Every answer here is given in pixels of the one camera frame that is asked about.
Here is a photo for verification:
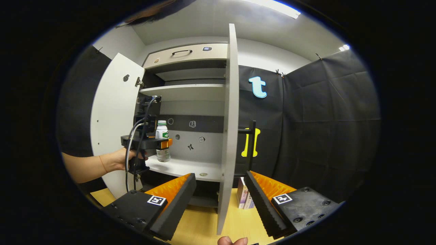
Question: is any grey cabinet door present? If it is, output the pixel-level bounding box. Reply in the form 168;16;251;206
217;23;256;236
90;52;146;199

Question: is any grey cabinet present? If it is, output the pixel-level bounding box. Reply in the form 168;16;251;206
135;43;228;208

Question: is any white bottle with green label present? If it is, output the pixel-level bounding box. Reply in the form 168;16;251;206
155;120;171;163

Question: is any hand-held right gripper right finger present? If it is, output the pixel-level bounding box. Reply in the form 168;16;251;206
244;171;341;239

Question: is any grey cabinet drawer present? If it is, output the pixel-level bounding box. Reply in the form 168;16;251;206
142;43;228;70

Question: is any black cable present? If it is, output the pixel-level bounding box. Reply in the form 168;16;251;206
133;97;160;191

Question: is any black backdrop cloth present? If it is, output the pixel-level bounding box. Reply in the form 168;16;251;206
56;46;381;205

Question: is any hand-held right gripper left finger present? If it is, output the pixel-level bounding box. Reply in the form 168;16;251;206
102;173;197;241

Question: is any white cabinet shelf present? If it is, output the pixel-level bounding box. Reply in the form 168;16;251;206
145;155;223;182
139;84;226;102

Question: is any grey cable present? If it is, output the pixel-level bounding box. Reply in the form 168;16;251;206
125;122;146;193

